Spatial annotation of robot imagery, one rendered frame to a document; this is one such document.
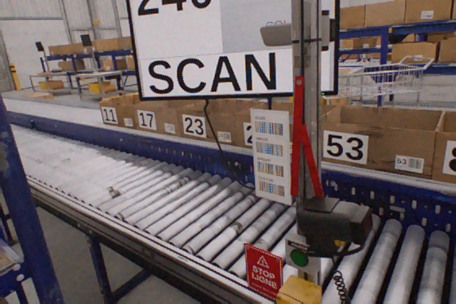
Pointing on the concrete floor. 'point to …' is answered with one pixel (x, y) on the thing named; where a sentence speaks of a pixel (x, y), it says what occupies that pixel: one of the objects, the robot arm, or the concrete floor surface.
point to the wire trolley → (383, 81)
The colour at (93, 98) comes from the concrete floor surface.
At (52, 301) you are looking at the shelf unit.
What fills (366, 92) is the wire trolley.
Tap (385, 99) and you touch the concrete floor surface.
